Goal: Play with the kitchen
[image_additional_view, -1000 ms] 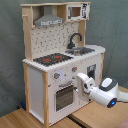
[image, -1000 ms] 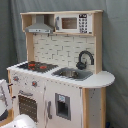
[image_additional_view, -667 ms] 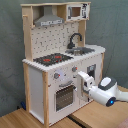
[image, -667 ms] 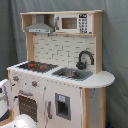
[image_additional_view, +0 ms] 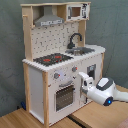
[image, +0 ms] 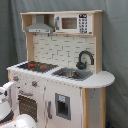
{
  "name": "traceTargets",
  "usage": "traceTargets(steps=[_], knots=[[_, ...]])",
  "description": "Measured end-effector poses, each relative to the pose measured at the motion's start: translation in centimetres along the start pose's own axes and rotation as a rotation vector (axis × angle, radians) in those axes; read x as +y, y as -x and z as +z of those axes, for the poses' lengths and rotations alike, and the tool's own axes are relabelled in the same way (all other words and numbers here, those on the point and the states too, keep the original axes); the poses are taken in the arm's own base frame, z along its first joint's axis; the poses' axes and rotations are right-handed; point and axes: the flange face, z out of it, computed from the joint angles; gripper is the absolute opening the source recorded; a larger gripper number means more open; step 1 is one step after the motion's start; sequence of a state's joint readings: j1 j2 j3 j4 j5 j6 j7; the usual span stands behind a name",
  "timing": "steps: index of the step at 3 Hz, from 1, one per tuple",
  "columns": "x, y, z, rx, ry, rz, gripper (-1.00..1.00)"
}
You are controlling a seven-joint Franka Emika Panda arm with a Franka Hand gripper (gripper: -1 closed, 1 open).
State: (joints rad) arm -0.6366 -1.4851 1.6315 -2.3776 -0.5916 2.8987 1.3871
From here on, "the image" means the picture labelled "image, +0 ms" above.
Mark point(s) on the white oven door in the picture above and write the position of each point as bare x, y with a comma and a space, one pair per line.
29, 100

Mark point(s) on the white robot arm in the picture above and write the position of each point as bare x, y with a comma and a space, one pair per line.
7, 107

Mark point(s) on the wooden toy kitchen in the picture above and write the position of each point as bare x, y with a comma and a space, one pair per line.
62, 50

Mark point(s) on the metal toy sink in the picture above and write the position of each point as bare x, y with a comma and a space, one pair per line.
73, 74

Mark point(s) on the black toy faucet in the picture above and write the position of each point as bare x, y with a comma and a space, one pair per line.
82, 64

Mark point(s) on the black stovetop red burners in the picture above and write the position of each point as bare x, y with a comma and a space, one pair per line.
37, 66

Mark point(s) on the red right stove knob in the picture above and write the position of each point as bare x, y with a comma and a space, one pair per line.
34, 83

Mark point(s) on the red stove knob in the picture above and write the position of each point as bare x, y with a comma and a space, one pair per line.
34, 83
15, 78

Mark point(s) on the white cabinet door dispenser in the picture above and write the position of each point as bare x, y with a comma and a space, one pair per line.
63, 105

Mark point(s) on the white toy microwave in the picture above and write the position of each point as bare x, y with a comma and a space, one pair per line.
73, 23

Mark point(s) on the grey range hood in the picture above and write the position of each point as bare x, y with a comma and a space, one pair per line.
40, 26

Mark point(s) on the red left stove knob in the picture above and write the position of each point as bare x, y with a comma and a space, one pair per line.
15, 78

